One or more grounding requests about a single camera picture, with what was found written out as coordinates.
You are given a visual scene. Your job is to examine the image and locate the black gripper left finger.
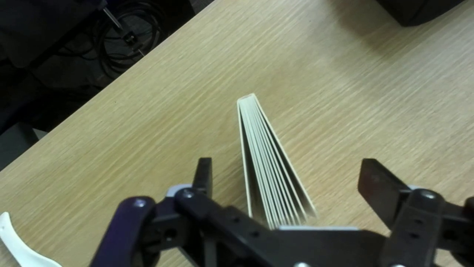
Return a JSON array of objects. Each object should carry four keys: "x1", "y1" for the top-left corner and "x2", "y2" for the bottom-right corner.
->
[{"x1": 90, "y1": 157, "x2": 278, "y2": 267}]

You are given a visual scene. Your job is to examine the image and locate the white red box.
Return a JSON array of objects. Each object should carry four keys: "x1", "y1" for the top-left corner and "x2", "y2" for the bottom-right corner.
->
[{"x1": 235, "y1": 91, "x2": 318, "y2": 231}]

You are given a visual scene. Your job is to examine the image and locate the white ceramic spoon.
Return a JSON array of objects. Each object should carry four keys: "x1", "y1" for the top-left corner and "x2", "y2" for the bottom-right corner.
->
[{"x1": 0, "y1": 210, "x2": 63, "y2": 267}]

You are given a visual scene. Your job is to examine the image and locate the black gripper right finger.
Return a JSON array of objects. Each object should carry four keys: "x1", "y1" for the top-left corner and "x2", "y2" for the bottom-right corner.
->
[{"x1": 356, "y1": 157, "x2": 474, "y2": 267}]

